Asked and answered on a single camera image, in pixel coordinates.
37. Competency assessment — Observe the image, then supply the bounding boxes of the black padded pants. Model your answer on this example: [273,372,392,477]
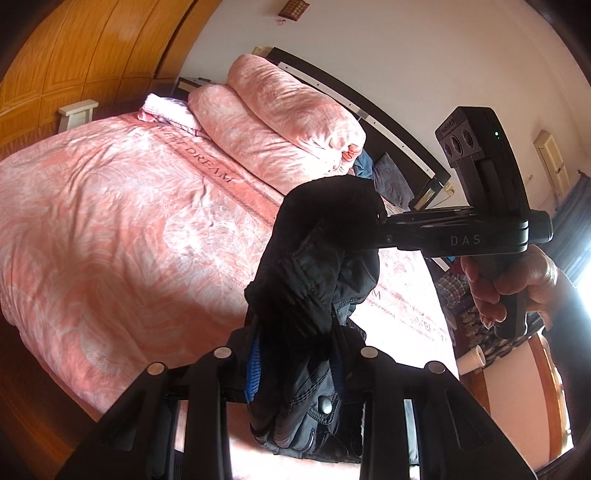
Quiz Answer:
[245,175,387,463]

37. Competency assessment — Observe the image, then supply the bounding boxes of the right hand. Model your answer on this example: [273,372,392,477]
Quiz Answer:
[461,245,576,329]

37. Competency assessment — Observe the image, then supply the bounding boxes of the white paper cup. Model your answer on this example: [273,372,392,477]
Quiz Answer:
[457,345,486,376]

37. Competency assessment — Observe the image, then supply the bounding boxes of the dark grey pillow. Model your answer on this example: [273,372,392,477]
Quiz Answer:
[373,153,415,211]

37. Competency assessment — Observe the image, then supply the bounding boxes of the black bed headboard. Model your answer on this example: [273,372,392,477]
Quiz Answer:
[266,47,455,210]

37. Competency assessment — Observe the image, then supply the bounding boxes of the blue cloth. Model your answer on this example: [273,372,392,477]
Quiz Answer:
[353,150,374,180]

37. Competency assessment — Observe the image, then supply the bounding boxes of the pink floral bed blanket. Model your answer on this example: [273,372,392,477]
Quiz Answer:
[0,110,459,480]

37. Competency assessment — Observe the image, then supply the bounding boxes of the folded pink floral quilt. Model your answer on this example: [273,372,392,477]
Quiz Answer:
[188,54,366,194]

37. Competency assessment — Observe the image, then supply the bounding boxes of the white pink knitted cloth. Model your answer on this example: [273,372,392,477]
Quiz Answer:
[137,93,202,135]

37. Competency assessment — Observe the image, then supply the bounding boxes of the white bedside table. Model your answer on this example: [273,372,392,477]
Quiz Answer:
[58,99,98,133]

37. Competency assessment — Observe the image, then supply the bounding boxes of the wooden wardrobe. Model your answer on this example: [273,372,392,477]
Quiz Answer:
[1,0,219,157]

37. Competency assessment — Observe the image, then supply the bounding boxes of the brown wall vent upper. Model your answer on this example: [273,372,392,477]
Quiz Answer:
[277,0,310,21]

